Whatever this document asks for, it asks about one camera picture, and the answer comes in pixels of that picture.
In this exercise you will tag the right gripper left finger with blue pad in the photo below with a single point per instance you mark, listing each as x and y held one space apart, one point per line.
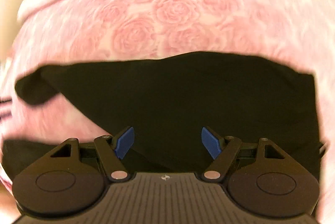
111 150

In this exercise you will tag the pink floral blanket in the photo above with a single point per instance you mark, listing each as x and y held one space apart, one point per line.
298 33

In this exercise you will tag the black trousers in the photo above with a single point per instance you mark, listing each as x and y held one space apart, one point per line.
169 101

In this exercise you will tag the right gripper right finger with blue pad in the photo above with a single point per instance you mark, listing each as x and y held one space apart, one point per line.
224 152

